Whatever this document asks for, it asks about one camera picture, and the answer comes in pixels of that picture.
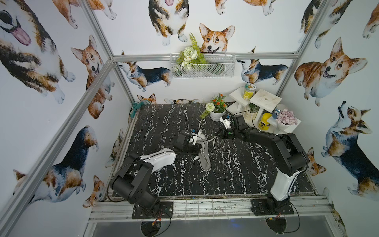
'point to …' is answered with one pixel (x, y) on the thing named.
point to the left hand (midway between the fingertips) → (200, 142)
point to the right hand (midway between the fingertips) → (219, 129)
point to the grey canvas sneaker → (204, 158)
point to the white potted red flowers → (216, 108)
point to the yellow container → (264, 125)
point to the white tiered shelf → (264, 99)
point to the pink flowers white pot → (285, 119)
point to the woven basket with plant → (251, 111)
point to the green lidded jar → (249, 90)
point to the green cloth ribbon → (136, 106)
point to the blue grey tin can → (276, 113)
